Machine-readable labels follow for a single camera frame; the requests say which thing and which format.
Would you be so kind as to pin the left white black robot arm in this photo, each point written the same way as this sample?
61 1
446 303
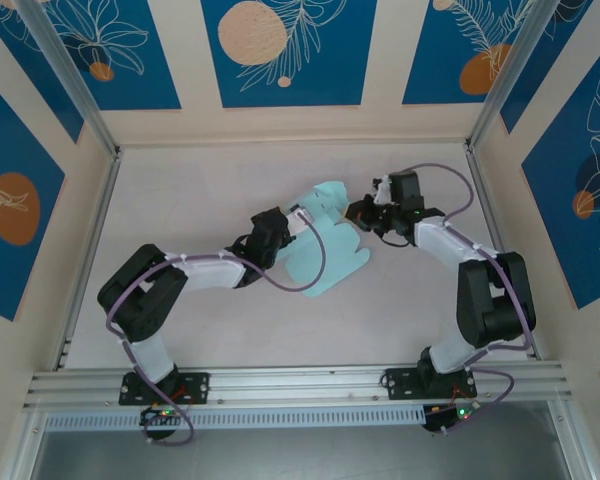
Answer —
210 272

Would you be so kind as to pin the aluminium frame post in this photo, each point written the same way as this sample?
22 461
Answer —
70 85
505 75

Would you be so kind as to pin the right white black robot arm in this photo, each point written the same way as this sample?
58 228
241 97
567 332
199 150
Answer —
490 300

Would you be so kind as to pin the blue floral wall panel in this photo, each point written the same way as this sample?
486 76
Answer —
130 60
565 50
445 50
290 50
15 200
35 75
570 200

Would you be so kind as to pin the small controller circuit board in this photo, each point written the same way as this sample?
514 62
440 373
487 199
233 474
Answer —
452 414
160 414

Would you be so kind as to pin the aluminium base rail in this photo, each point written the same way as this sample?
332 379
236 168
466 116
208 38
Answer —
300 385

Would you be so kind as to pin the light blue cloth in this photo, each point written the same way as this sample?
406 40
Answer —
340 250

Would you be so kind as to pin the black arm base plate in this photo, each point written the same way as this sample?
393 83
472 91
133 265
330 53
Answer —
200 387
400 382

